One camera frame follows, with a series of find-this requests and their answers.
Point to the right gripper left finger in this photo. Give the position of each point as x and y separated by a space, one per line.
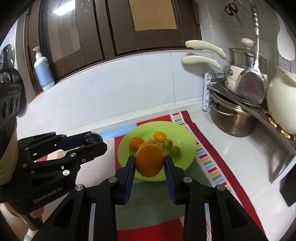
71 218

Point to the large orange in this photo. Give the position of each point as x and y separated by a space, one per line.
149 160
135 142

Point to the white blue soap dispenser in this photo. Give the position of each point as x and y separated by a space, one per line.
43 70

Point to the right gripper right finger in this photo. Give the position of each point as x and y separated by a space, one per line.
228 219

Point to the yellow orange citrus fruit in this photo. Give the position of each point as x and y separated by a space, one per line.
159 137

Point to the metal dish rack shelf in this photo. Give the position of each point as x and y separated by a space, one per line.
215 82

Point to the black scissors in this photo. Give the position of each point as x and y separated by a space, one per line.
232 10

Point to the wire trivet on wall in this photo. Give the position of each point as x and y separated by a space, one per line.
232 24

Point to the dark plum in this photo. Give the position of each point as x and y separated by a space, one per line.
91 138

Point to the dark wooden window frame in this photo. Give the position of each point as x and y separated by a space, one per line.
73 35

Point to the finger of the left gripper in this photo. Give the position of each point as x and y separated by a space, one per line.
32 148

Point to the cream ceramic jar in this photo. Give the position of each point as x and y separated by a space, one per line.
281 99

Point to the cream handled saucepan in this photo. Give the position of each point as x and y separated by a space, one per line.
230 81

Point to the small orange mandarin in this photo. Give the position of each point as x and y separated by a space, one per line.
142 144

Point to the round metal grill plate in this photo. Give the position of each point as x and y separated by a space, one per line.
7 57

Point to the metal spatula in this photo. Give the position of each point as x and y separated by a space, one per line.
251 83

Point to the green tomato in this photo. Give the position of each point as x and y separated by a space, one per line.
167 144
175 151

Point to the person's left hand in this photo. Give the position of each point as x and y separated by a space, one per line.
37 213

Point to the steel pot under rack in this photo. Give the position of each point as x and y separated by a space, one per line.
231 118

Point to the steel lidded pot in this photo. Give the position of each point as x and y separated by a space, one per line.
241 58

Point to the white rice paddle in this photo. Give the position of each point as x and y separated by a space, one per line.
285 44

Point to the pale yellow fruit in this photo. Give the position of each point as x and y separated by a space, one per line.
160 145
151 141

